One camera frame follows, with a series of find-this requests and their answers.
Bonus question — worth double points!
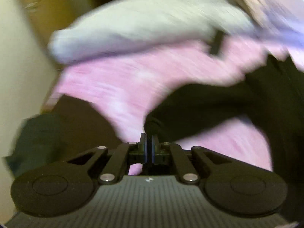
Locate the black zip jacket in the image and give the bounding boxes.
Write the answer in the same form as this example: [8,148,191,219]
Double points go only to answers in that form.
[144,55,303,221]

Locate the black smartphone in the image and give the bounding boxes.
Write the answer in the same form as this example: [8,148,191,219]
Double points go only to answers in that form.
[209,30,226,56]

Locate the striped white duvet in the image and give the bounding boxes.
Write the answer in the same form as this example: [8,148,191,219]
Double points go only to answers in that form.
[47,0,255,64]

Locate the lilac pillow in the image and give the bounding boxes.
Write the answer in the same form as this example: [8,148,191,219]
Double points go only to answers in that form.
[232,0,303,70]

